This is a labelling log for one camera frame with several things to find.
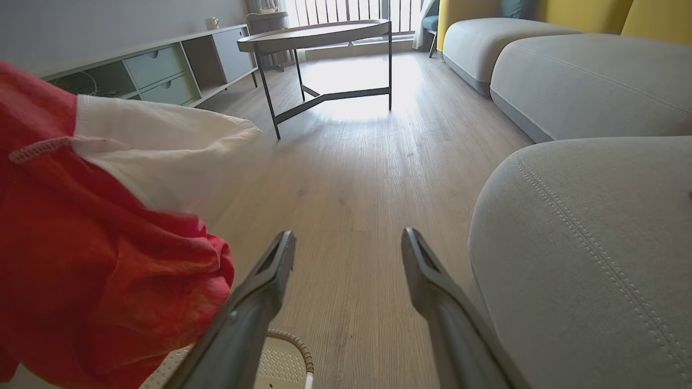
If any teal cushion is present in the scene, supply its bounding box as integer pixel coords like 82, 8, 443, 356
497, 0, 540, 20

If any low grey-green TV cabinet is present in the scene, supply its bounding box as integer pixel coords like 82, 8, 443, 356
31, 23, 260, 109

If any grey sofa seat module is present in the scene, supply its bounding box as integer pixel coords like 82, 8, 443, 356
441, 17, 583, 97
489, 33, 692, 144

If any oval metal-legged coffee table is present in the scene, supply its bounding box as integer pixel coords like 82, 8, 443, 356
236, 19, 394, 140

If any woven plastic laundry basket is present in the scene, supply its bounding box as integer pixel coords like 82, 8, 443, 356
138, 328, 316, 389

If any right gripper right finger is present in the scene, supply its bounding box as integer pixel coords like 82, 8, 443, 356
401, 227, 534, 389

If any white curtain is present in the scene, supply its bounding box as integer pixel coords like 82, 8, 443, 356
411, 0, 438, 50

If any wire fan in cabinet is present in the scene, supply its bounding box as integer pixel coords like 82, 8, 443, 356
51, 71, 98, 97

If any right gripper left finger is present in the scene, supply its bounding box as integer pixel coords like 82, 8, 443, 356
164, 230, 297, 389

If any window railing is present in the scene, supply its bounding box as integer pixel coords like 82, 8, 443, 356
282, 0, 423, 34

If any grey armchair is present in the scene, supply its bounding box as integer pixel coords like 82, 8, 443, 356
245, 10, 299, 72

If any teal chair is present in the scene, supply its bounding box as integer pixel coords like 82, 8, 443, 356
421, 14, 440, 58

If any yellow sofa backrest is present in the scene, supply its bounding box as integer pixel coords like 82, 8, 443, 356
532, 0, 634, 35
436, 0, 502, 52
621, 0, 692, 46

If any grey sofa seat with stitching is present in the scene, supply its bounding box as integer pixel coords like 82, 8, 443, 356
467, 136, 692, 389

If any red garment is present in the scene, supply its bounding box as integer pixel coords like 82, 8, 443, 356
0, 60, 264, 389

